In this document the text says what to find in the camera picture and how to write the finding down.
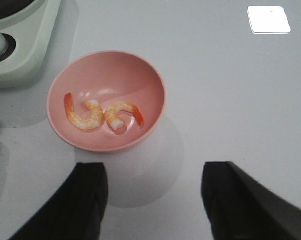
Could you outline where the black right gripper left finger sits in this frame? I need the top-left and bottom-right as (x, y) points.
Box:
(12, 163), (108, 240)

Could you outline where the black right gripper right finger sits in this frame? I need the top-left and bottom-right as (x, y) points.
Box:
(201, 161), (301, 240)

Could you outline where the cooked shrimp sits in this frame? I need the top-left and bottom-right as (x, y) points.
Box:
(64, 92), (104, 131)
(104, 101), (145, 131)

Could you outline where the pink plastic bowl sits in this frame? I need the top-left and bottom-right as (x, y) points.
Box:
(46, 51), (167, 153)

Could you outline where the mint green breakfast maker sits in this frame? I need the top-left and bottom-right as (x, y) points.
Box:
(0, 0), (61, 89)

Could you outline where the black round frying pan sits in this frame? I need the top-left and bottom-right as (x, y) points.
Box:
(0, 0), (35, 20)

